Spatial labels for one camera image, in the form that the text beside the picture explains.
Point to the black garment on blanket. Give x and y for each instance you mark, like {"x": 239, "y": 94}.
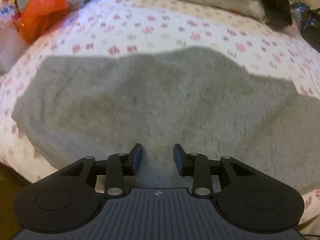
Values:
{"x": 278, "y": 13}

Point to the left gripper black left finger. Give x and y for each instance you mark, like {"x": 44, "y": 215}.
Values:
{"x": 116, "y": 167}

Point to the orange plastic bag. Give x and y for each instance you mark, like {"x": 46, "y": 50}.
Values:
{"x": 40, "y": 15}

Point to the grey sweatpants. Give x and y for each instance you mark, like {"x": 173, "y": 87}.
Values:
{"x": 99, "y": 106}

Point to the white floral bed sheet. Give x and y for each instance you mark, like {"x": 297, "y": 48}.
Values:
{"x": 121, "y": 27}

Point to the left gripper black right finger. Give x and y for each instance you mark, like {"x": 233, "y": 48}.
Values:
{"x": 199, "y": 167}

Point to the black plastic bag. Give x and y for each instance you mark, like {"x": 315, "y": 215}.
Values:
{"x": 310, "y": 28}

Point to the clear bag with pink cloth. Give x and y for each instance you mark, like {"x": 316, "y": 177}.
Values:
{"x": 299, "y": 11}

